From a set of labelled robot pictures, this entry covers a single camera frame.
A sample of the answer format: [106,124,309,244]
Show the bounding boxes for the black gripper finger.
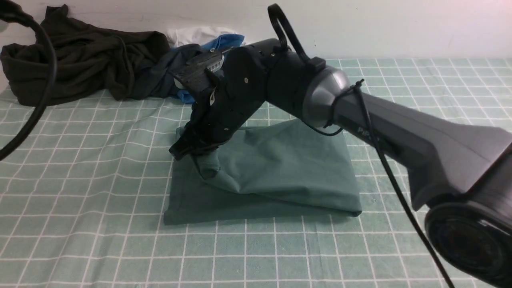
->
[169,124,200,161]
[189,138,229,155]

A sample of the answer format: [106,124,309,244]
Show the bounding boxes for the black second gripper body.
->
[188,40,296,139]

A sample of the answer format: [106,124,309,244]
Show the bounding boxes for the green long-sleeved shirt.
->
[163,120,362,225]

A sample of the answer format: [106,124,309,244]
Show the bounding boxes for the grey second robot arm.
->
[170,38,512,288]

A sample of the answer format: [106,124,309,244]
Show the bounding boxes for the blue crumpled garment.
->
[174,34,245,104]

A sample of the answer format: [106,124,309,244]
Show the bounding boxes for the dark grey crumpled garment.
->
[128,44,206,100]

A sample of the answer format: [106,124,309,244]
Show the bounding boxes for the white crumpled garment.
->
[166,26,238,48]

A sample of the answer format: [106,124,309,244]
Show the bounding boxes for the green checkered tablecloth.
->
[0,58,512,288]

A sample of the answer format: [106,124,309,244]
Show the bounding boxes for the dark olive crumpled garment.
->
[1,5,170,106]

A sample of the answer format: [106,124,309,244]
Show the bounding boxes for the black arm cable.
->
[267,3,456,288]
[0,0,58,161]

